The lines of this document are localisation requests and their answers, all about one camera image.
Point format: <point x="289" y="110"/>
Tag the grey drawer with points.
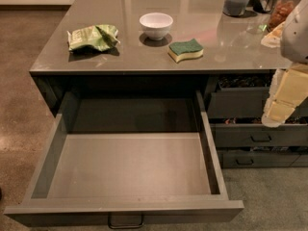
<point x="255" y="159"/>
<point x="126" y="162"/>
<point x="244" y="133"/>
<point x="239" y="95"/>

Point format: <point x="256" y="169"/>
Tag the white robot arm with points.
<point x="294" y="40"/>

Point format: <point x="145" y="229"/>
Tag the grey kitchen island cabinet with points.
<point x="139" y="64"/>

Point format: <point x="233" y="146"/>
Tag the glass jar with snacks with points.
<point x="280" y="12"/>

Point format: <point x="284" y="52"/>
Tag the green and yellow sponge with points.
<point x="185" y="50"/>

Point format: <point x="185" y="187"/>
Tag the white ceramic bowl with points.
<point x="156" y="25"/>

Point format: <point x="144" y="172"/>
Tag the crumpled green chip bag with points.
<point x="101" y="37"/>

